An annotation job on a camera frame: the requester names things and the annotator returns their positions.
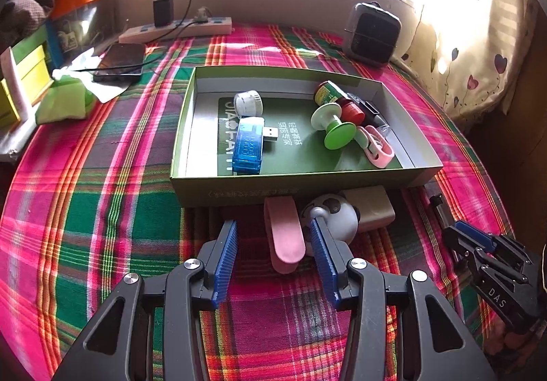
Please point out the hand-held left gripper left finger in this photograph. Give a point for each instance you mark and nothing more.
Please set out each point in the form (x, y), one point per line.
(224, 261)

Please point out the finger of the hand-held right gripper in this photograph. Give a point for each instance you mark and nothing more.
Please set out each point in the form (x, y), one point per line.
(498, 295)
(474, 233)

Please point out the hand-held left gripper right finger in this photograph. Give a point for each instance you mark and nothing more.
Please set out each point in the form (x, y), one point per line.
(322, 257)

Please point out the white panda toy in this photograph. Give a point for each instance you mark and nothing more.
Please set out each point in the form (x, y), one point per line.
(342, 218)

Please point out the small pink carabiner clip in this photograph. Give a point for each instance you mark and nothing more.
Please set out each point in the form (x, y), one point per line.
(382, 159)

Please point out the blue usb tester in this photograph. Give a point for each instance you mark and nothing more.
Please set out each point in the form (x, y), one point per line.
(248, 146)

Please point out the green and white spool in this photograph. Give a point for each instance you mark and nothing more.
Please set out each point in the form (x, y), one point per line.
(337, 135)

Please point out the white ribbed round cap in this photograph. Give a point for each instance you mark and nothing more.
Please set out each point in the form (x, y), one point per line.
(248, 103)

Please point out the brown bottle red cap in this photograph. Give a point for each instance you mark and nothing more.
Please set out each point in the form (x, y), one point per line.
(329, 92)

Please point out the small black object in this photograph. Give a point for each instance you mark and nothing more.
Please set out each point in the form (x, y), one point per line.
(438, 208)

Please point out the beige power adapter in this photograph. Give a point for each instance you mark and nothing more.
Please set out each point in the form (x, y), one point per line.
(371, 208)

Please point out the pink green plaid blanket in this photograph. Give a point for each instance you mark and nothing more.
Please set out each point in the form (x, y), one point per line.
(107, 193)

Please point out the heart print curtain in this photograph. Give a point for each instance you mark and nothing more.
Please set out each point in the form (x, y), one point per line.
(470, 43)

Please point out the black speaker cube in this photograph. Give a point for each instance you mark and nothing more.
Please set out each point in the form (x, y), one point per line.
(371, 35)

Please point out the black phone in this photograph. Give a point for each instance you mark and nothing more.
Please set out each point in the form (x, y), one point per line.
(122, 60)

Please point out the green cloth pouch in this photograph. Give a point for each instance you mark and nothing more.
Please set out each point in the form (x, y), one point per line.
(64, 101)

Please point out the white power strip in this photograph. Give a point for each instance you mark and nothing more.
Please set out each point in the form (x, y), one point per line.
(141, 35)

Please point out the grey board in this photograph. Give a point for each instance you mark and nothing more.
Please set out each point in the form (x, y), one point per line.
(13, 142)

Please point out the white plug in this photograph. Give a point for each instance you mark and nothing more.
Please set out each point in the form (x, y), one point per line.
(203, 15)

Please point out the clear plastic box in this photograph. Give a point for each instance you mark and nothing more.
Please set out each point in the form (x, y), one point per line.
(81, 30)

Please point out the white tube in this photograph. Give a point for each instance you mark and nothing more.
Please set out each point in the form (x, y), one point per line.
(15, 86)

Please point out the blue box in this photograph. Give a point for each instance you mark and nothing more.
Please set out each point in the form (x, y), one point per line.
(54, 43)

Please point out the yellow green cardboard box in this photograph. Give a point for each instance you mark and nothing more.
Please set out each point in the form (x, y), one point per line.
(30, 65)

